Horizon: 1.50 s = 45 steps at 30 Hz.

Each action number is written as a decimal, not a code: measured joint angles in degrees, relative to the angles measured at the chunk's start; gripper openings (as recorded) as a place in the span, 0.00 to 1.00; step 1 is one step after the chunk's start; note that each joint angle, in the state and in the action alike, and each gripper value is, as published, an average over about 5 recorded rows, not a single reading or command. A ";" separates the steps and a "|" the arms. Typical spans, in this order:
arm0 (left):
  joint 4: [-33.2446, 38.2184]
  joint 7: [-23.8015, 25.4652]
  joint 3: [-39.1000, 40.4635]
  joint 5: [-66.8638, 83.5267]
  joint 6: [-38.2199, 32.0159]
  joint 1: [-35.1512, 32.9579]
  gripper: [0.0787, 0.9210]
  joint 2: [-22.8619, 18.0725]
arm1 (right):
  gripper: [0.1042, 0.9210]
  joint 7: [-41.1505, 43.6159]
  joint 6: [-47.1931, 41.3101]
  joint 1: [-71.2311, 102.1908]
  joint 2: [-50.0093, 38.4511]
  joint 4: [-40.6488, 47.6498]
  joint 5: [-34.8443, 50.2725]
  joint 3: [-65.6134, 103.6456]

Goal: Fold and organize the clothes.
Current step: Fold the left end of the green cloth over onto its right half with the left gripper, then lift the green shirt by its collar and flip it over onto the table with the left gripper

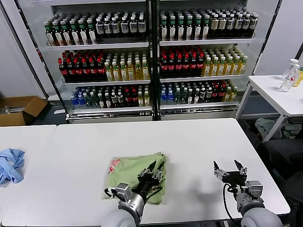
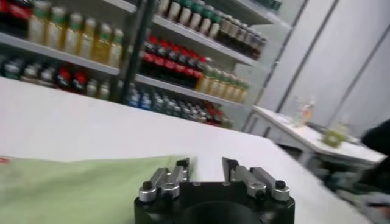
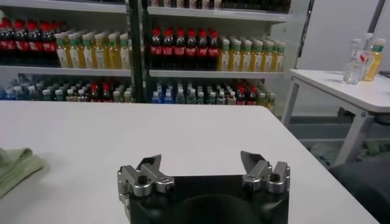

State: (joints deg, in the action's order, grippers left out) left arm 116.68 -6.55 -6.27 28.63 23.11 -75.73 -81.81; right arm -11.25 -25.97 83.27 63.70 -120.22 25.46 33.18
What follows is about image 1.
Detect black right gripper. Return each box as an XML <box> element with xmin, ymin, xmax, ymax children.
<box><xmin>213</xmin><ymin>159</ymin><xmax>248</xmax><ymax>188</ymax></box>

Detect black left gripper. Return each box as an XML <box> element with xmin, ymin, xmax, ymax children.
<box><xmin>135</xmin><ymin>160</ymin><xmax>165</xmax><ymax>197</ymax></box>

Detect light green T-shirt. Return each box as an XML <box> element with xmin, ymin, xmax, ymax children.
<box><xmin>102</xmin><ymin>152</ymin><xmax>168</xmax><ymax>205</ymax></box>

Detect black trousers leg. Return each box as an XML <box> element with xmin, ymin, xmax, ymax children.
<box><xmin>262</xmin><ymin>139</ymin><xmax>303</xmax><ymax>210</ymax></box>

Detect grey-green crumpled garment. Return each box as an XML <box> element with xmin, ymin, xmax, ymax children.
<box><xmin>283</xmin><ymin>122</ymin><xmax>303</xmax><ymax>140</ymax></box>
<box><xmin>255</xmin><ymin>117</ymin><xmax>284</xmax><ymax>139</ymax></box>

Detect white side table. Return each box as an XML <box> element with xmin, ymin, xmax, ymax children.
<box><xmin>235</xmin><ymin>74</ymin><xmax>303</xmax><ymax>142</ymax></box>

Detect yellow tea bottle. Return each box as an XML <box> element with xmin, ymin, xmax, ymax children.
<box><xmin>134</xmin><ymin>60</ymin><xmax>143</xmax><ymax>80</ymax></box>
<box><xmin>218</xmin><ymin>57</ymin><xmax>226</xmax><ymax>76</ymax></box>
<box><xmin>225</xmin><ymin>56</ymin><xmax>233</xmax><ymax>76</ymax></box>
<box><xmin>142</xmin><ymin>59</ymin><xmax>150</xmax><ymax>80</ymax></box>
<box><xmin>202</xmin><ymin>58</ymin><xmax>211</xmax><ymax>77</ymax></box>
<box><xmin>104</xmin><ymin>61</ymin><xmax>113</xmax><ymax>81</ymax></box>
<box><xmin>240</xmin><ymin>56</ymin><xmax>248</xmax><ymax>75</ymax></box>
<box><xmin>127</xmin><ymin>60</ymin><xmax>135</xmax><ymax>81</ymax></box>
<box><xmin>210</xmin><ymin>57</ymin><xmax>219</xmax><ymax>77</ymax></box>
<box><xmin>111</xmin><ymin>61</ymin><xmax>120</xmax><ymax>81</ymax></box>
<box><xmin>232</xmin><ymin>56</ymin><xmax>241</xmax><ymax>76</ymax></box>
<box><xmin>119</xmin><ymin>61</ymin><xmax>128</xmax><ymax>81</ymax></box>

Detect clear plastic water bottle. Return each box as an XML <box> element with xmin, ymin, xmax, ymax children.
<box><xmin>279</xmin><ymin>64</ymin><xmax>300</xmax><ymax>92</ymax></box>

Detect white-cap clear bottle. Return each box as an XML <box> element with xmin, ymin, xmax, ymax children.
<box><xmin>281</xmin><ymin>58</ymin><xmax>299</xmax><ymax>79</ymax></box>

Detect white drinks display shelf unit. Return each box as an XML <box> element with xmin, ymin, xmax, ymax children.
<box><xmin>155</xmin><ymin>0</ymin><xmax>258</xmax><ymax>121</ymax></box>
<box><xmin>32</xmin><ymin>0</ymin><xmax>152</xmax><ymax>123</ymax></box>

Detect open brown cardboard box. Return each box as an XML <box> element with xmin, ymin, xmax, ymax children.
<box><xmin>0</xmin><ymin>96</ymin><xmax>49</xmax><ymax>126</ymax></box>

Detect crumpled light blue cloth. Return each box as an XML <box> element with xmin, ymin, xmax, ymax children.
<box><xmin>0</xmin><ymin>148</ymin><xmax>26</xmax><ymax>184</ymax></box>

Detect green-cap bottle white label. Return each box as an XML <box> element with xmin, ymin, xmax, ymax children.
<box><xmin>177</xmin><ymin>16</ymin><xmax>186</xmax><ymax>41</ymax></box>
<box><xmin>77</xmin><ymin>20</ymin><xmax>89</xmax><ymax>45</ymax></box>
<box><xmin>194</xmin><ymin>16</ymin><xmax>203</xmax><ymax>40</ymax></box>
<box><xmin>168</xmin><ymin>16</ymin><xmax>177</xmax><ymax>41</ymax></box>
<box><xmin>60</xmin><ymin>21</ymin><xmax>72</xmax><ymax>46</ymax></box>
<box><xmin>45</xmin><ymin>23</ymin><xmax>55</xmax><ymax>46</ymax></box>
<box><xmin>86</xmin><ymin>19</ymin><xmax>97</xmax><ymax>45</ymax></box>
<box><xmin>52</xmin><ymin>21</ymin><xmax>63</xmax><ymax>46</ymax></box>
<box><xmin>185</xmin><ymin>16</ymin><xmax>194</xmax><ymax>41</ymax></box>
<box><xmin>202</xmin><ymin>15</ymin><xmax>210</xmax><ymax>40</ymax></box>
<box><xmin>68</xmin><ymin>20</ymin><xmax>80</xmax><ymax>45</ymax></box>
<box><xmin>160</xmin><ymin>17</ymin><xmax>168</xmax><ymax>41</ymax></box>

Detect dark bottle beige label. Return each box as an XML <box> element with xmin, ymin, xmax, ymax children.
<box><xmin>210</xmin><ymin>14</ymin><xmax>219</xmax><ymax>38</ymax></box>
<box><xmin>218</xmin><ymin>14</ymin><xmax>227</xmax><ymax>38</ymax></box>

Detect dark bottle blue-white label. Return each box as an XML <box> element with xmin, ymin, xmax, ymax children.
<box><xmin>110</xmin><ymin>17</ymin><xmax>120</xmax><ymax>39</ymax></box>
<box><xmin>137</xmin><ymin>15</ymin><xmax>146</xmax><ymax>37</ymax></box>
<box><xmin>234</xmin><ymin>13</ymin><xmax>243</xmax><ymax>38</ymax></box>
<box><xmin>250</xmin><ymin>12</ymin><xmax>258</xmax><ymax>37</ymax></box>
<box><xmin>120</xmin><ymin>17</ymin><xmax>129</xmax><ymax>38</ymax></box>
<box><xmin>95</xmin><ymin>18</ymin><xmax>105</xmax><ymax>39</ymax></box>
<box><xmin>226</xmin><ymin>14</ymin><xmax>234</xmax><ymax>38</ymax></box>
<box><xmin>128</xmin><ymin>16</ymin><xmax>137</xmax><ymax>38</ymax></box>
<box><xmin>242</xmin><ymin>13</ymin><xmax>250</xmax><ymax>37</ymax></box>
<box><xmin>103</xmin><ymin>17</ymin><xmax>112</xmax><ymax>39</ymax></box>

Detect metal rods bundle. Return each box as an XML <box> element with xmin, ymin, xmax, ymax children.
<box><xmin>0</xmin><ymin>105</ymin><xmax>24</xmax><ymax>114</ymax></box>

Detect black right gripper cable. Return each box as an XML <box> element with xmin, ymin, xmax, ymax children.
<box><xmin>222</xmin><ymin>183</ymin><xmax>240</xmax><ymax>227</ymax></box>

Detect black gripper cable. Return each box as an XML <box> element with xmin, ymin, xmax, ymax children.
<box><xmin>104</xmin><ymin>187</ymin><xmax>119</xmax><ymax>200</ymax></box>
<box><xmin>222</xmin><ymin>183</ymin><xmax>240</xmax><ymax>227</ymax></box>

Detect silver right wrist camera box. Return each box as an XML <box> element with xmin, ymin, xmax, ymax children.
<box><xmin>245</xmin><ymin>180</ymin><xmax>264</xmax><ymax>197</ymax></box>

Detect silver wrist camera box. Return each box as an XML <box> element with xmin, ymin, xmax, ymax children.
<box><xmin>245</xmin><ymin>180</ymin><xmax>264</xmax><ymax>197</ymax></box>
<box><xmin>115</xmin><ymin>183</ymin><xmax>132</xmax><ymax>201</ymax></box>

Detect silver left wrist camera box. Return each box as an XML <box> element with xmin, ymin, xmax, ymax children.
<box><xmin>115</xmin><ymin>183</ymin><xmax>132</xmax><ymax>201</ymax></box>

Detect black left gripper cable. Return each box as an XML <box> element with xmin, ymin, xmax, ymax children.
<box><xmin>104</xmin><ymin>187</ymin><xmax>119</xmax><ymax>200</ymax></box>

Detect black vertical frame post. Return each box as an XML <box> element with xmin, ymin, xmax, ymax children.
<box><xmin>148</xmin><ymin>0</ymin><xmax>161</xmax><ymax>121</ymax></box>

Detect glass cabinet door black frame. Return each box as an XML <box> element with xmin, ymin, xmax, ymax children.
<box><xmin>236</xmin><ymin>0</ymin><xmax>284</xmax><ymax>119</ymax></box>
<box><xmin>0</xmin><ymin>0</ymin><xmax>70</xmax><ymax>119</ymax></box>

